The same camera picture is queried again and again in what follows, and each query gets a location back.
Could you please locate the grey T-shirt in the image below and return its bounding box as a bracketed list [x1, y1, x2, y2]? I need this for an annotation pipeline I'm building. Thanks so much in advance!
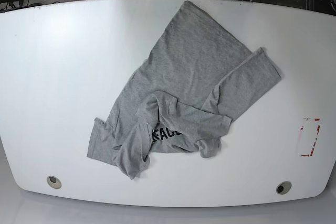
[87, 1, 281, 179]

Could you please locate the red tape rectangle marking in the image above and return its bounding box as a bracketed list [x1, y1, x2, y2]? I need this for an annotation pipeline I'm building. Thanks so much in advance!
[298, 118, 321, 157]

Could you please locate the left table cable grommet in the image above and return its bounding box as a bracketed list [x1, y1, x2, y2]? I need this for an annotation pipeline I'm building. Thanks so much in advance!
[47, 176, 61, 189]

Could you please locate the table cable grommet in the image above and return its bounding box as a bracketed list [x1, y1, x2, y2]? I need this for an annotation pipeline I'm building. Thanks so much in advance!
[47, 176, 61, 189]
[276, 181, 292, 195]

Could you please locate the right table cable grommet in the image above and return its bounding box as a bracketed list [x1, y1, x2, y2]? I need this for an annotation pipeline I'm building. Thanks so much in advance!
[276, 181, 292, 195]

